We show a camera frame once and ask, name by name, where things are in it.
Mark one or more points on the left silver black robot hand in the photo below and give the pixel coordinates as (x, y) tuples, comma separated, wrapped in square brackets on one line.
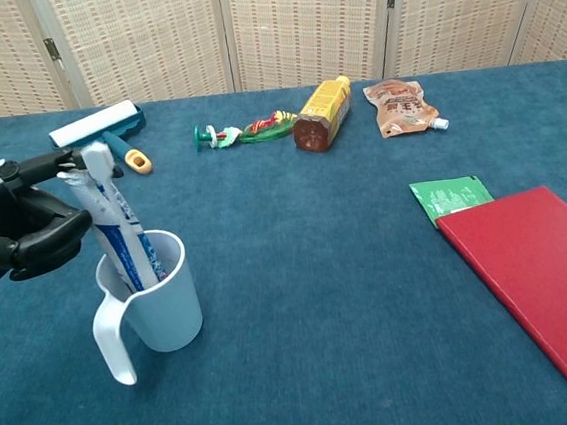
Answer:
[(14, 233)]

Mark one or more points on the blue white toothpaste tube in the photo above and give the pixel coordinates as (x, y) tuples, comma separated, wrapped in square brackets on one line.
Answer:
[(111, 244)]

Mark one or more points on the white toothbrush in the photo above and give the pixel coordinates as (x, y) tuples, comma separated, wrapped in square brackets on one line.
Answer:
[(96, 160)]

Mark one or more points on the teal lint roller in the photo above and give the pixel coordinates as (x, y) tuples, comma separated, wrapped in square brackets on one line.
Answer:
[(94, 122)]

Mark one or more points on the colourful feather shuttlecock toy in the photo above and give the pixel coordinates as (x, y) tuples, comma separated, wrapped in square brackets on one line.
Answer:
[(262, 126)]

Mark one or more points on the blue tablecloth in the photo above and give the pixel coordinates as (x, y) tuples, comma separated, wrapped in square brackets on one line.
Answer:
[(319, 269)]

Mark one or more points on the yellow label sauce bottle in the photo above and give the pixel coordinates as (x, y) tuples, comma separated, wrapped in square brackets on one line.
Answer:
[(324, 113)]

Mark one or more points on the woven folding screen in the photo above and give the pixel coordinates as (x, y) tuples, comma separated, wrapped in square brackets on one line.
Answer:
[(295, 25)]

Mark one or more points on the brown spout pouch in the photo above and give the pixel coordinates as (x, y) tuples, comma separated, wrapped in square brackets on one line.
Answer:
[(401, 105)]

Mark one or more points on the green sachet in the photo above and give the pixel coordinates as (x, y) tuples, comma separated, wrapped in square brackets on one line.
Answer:
[(450, 196)]

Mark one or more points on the red notebook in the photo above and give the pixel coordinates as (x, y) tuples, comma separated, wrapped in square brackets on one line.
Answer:
[(535, 273)]

